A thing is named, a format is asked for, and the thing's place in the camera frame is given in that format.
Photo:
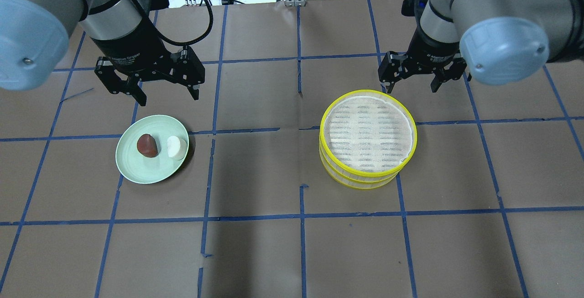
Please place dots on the yellow steamer layer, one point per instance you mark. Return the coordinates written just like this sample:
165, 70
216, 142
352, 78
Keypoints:
368, 133
351, 180

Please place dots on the light green plate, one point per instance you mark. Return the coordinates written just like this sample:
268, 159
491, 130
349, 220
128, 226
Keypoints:
139, 169

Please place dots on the white bun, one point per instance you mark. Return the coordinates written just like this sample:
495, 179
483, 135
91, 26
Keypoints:
177, 147

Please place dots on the yellow bottom steamer layer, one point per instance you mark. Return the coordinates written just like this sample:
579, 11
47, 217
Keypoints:
351, 180

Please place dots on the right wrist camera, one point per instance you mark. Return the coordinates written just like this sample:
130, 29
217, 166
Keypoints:
413, 8

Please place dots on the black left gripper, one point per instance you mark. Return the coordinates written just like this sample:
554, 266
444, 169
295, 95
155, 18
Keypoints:
129, 48

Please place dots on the yellow top steamer layer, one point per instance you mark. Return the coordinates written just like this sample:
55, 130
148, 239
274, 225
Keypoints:
368, 133

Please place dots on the brown bun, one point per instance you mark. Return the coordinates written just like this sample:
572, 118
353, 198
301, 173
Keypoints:
146, 146

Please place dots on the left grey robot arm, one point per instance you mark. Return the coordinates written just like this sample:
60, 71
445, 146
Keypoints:
35, 36

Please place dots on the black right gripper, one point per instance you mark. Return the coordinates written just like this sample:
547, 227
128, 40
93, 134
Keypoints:
431, 48

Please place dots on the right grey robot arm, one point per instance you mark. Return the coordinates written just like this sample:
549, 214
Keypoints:
497, 41

